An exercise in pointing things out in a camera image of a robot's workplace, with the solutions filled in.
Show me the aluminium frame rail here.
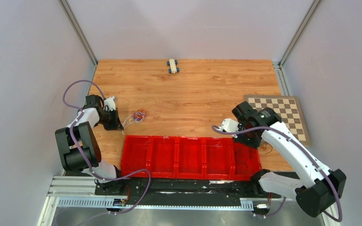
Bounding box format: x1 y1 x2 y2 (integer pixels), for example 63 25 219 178
47 176 332 202

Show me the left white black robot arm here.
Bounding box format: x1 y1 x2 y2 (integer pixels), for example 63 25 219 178
55 95 125 195

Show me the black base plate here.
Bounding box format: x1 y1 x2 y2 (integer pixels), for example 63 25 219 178
94 178 278 207

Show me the red bin middle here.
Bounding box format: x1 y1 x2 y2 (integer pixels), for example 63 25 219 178
176 137 204 180

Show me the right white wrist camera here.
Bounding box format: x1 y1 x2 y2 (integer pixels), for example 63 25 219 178
219 118 239 134

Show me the orange blue tangled cable bundle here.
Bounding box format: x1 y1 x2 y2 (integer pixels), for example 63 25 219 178
132 108 147 123

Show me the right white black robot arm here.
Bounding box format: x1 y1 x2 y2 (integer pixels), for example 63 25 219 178
221 101 347 222

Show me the left purple robot hose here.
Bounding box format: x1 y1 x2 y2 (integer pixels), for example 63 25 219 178
62 80 152 226

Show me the white slotted cable duct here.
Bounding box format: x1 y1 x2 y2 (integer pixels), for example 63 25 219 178
57 198 254 210

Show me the white blue toy car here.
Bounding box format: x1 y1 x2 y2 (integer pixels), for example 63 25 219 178
167 58 180 74

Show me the red bin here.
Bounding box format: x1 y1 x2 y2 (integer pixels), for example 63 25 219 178
233 143 262 181
206 138 232 179
150 136 177 178
121 135 151 176
176 137 204 180

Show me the wooden chessboard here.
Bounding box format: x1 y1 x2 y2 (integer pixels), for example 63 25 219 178
244 95 311 147

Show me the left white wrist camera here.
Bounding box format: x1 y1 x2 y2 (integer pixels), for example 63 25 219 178
104 96 117 112

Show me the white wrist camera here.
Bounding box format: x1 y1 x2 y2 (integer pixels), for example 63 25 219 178
104 96 117 112
219 118 239 134

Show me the red bin rightmost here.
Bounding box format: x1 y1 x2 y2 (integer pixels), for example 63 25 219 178
233 143 262 181

